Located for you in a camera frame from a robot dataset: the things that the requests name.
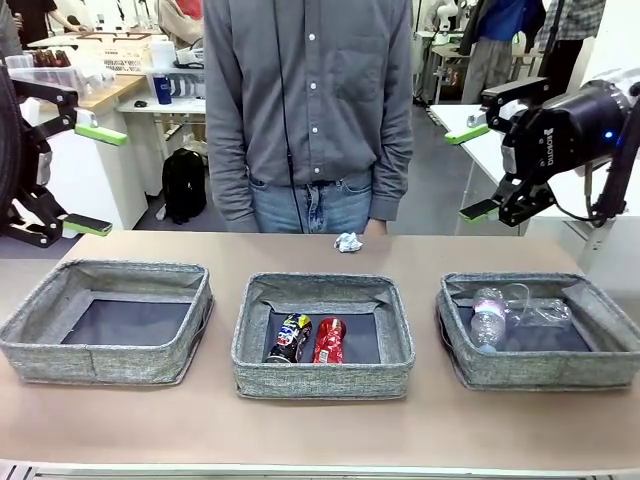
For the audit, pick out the aluminium table frame rail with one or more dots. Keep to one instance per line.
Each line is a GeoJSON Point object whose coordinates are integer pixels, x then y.
{"type": "Point", "coordinates": [320, 474]}

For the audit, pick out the black Pepsi can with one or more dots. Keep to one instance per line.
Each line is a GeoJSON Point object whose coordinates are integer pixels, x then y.
{"type": "Point", "coordinates": [290, 337]}

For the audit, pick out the background person in plaid shirt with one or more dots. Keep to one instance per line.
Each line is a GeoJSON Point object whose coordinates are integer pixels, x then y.
{"type": "Point", "coordinates": [570, 25]}

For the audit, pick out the wooden desk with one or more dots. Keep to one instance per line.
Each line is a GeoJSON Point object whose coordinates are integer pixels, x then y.
{"type": "Point", "coordinates": [115, 87]}

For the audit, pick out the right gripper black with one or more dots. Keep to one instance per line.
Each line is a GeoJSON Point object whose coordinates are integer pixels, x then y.
{"type": "Point", "coordinates": [565, 135]}

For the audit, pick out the person's left forearm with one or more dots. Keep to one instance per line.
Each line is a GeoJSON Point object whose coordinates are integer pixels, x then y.
{"type": "Point", "coordinates": [395, 170]}

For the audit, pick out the crushed clear plastic cup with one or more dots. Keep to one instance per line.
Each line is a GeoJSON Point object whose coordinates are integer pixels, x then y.
{"type": "Point", "coordinates": [545, 312]}

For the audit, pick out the black backpack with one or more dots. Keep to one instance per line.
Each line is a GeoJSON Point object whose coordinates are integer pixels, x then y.
{"type": "Point", "coordinates": [184, 185]}

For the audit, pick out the background person in beige coat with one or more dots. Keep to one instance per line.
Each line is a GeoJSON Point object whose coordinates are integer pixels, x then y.
{"type": "Point", "coordinates": [180, 25]}

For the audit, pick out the background person in blue jacket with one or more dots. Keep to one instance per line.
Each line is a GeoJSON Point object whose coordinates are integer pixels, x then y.
{"type": "Point", "coordinates": [500, 30]}

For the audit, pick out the crumpled white paper ball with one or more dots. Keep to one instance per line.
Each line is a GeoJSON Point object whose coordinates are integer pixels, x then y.
{"type": "Point", "coordinates": [348, 242]}

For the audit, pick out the white plastic jug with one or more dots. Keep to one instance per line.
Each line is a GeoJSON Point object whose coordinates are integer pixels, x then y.
{"type": "Point", "coordinates": [162, 55]}

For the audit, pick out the person's left hand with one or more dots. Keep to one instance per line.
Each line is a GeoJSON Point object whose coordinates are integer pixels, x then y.
{"type": "Point", "coordinates": [376, 226]}

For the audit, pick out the dark blue tumbler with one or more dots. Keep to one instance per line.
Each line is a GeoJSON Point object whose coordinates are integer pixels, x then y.
{"type": "Point", "coordinates": [162, 90]}

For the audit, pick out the white table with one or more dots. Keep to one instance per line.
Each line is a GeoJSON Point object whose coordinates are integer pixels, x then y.
{"type": "Point", "coordinates": [487, 170]}

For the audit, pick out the red Coca-Cola can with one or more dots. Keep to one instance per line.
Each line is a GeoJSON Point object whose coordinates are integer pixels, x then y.
{"type": "Point", "coordinates": [330, 340]}

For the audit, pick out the clear bottle with pink label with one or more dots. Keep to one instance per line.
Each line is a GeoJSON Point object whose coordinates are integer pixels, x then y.
{"type": "Point", "coordinates": [487, 320]}

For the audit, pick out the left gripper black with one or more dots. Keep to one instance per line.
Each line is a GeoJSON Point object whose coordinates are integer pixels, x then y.
{"type": "Point", "coordinates": [32, 165]}

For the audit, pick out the person in grey shirt, jeans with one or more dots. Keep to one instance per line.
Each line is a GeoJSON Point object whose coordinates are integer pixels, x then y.
{"type": "Point", "coordinates": [310, 125]}

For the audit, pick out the background person in dark grey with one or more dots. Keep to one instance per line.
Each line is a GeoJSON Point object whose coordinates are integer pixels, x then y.
{"type": "Point", "coordinates": [7, 25]}

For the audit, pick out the grey fabric basket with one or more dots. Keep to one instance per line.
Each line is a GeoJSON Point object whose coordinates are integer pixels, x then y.
{"type": "Point", "coordinates": [540, 372]}
{"type": "Point", "coordinates": [125, 370]}
{"type": "Point", "coordinates": [320, 380]}

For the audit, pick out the white desk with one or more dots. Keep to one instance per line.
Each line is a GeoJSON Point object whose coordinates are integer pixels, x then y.
{"type": "Point", "coordinates": [170, 105]}

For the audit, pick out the clear plastic storage box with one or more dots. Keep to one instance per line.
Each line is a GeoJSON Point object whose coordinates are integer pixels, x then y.
{"type": "Point", "coordinates": [45, 75]}

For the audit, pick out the white humanoid robot figure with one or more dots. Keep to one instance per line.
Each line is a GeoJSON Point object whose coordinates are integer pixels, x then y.
{"type": "Point", "coordinates": [445, 12]}

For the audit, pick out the person's right forearm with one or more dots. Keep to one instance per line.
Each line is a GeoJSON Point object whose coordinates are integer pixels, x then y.
{"type": "Point", "coordinates": [230, 180]}

